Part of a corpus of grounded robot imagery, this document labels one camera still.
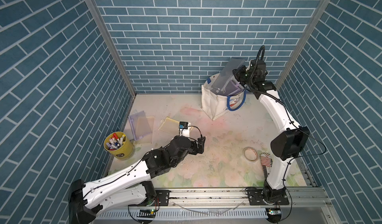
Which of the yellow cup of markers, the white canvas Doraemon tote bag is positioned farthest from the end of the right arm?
the yellow cup of markers

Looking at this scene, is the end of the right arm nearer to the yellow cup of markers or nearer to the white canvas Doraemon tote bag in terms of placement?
the white canvas Doraemon tote bag

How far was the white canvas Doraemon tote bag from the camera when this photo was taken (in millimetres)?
935

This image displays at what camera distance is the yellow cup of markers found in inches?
30.9

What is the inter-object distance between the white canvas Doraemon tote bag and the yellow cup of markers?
552 mm
